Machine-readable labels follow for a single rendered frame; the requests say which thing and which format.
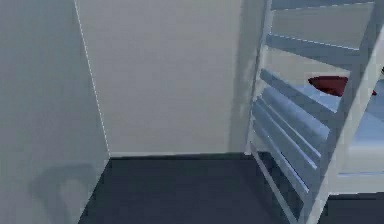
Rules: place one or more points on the white slatted bed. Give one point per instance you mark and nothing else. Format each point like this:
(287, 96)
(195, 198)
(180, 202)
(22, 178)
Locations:
(346, 133)

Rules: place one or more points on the dark red pillow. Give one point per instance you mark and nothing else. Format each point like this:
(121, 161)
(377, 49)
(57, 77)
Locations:
(328, 84)

